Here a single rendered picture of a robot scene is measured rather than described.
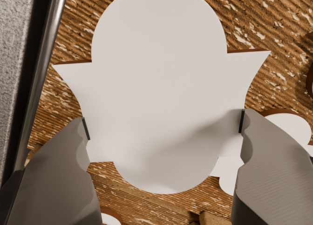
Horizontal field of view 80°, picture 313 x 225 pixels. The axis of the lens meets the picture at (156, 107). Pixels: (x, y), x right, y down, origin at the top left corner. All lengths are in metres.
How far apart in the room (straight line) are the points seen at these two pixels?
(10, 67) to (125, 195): 0.23
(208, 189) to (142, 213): 0.12
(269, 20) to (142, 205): 0.30
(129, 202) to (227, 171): 0.17
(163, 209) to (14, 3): 0.33
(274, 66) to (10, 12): 0.26
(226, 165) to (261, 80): 0.11
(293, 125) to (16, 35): 0.30
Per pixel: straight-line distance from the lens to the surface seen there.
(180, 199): 0.33
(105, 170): 0.29
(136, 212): 0.37
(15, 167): 0.39
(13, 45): 0.26
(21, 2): 0.24
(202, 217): 0.35
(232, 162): 0.26
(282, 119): 0.23
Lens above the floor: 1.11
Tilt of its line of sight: 58 degrees down
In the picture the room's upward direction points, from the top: 174 degrees counter-clockwise
